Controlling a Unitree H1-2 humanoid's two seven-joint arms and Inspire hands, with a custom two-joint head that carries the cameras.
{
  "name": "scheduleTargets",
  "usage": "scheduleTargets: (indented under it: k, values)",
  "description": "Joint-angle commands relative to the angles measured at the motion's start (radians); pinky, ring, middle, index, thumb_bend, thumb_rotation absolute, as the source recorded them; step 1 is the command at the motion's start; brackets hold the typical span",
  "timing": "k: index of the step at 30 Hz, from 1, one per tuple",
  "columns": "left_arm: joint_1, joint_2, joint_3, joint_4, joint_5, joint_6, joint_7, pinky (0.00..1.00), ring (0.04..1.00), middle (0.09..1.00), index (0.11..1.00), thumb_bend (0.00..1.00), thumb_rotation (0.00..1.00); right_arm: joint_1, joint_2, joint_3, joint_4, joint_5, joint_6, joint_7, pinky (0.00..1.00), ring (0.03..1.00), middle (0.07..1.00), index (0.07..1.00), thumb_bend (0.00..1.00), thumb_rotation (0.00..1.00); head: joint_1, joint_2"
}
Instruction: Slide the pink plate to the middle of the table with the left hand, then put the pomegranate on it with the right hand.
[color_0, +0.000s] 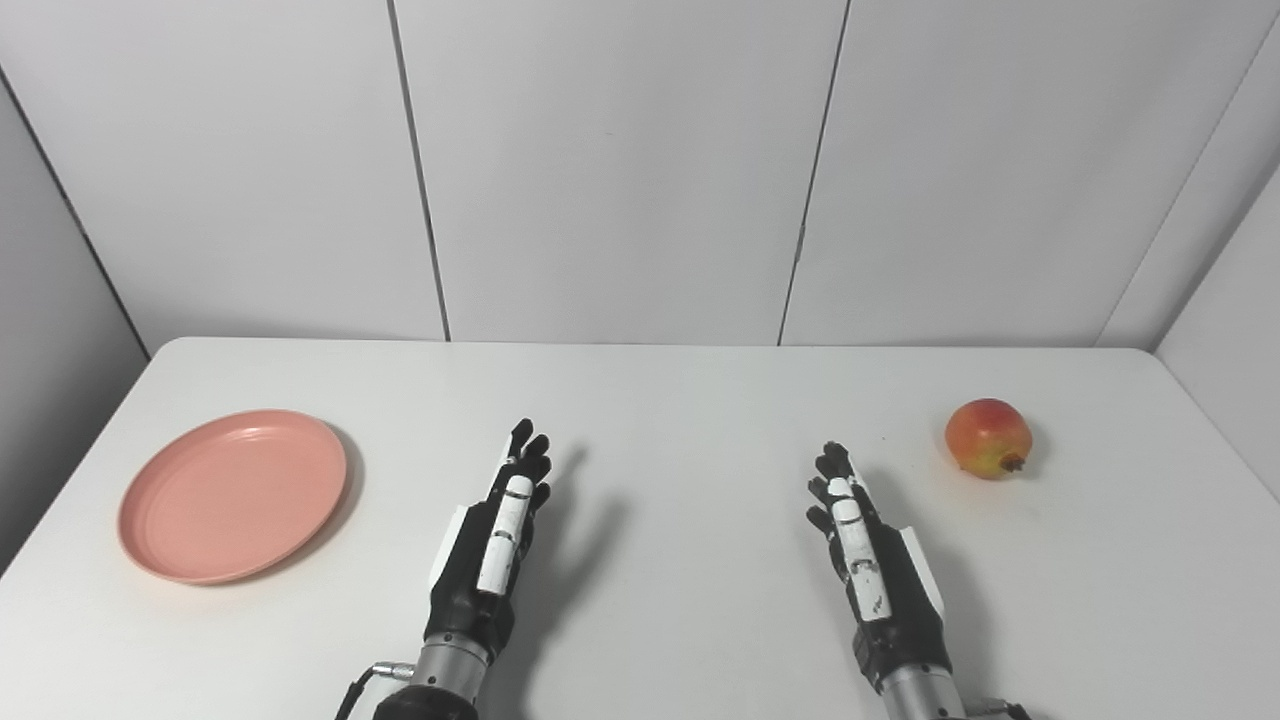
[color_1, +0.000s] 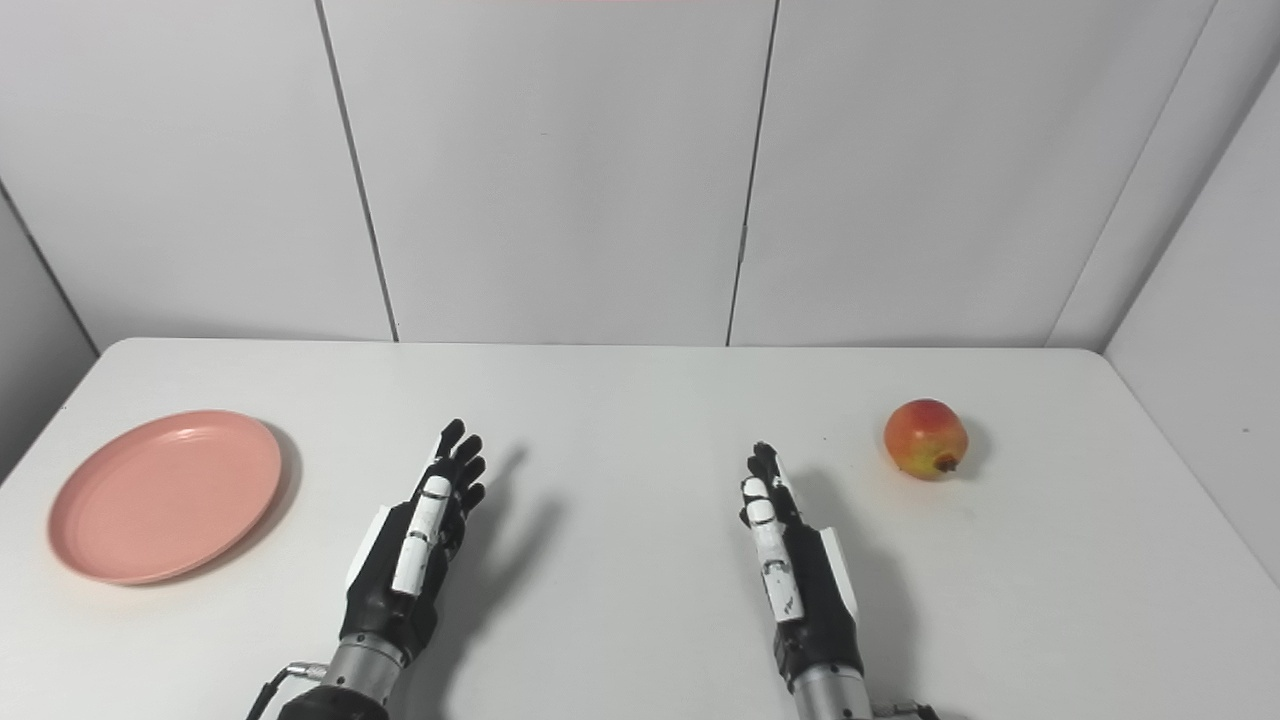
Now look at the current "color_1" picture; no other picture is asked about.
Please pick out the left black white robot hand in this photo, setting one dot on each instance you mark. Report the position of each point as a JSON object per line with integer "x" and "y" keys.
{"x": 390, "y": 600}

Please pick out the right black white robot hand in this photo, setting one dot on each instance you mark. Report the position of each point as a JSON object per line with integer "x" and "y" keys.
{"x": 815, "y": 610}

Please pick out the red yellow pomegranate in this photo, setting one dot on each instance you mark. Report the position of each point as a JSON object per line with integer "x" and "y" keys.
{"x": 925, "y": 438}

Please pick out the pink round plate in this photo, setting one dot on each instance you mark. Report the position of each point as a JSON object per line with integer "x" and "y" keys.
{"x": 165, "y": 497}

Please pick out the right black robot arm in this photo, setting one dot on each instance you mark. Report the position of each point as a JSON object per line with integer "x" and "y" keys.
{"x": 830, "y": 700}

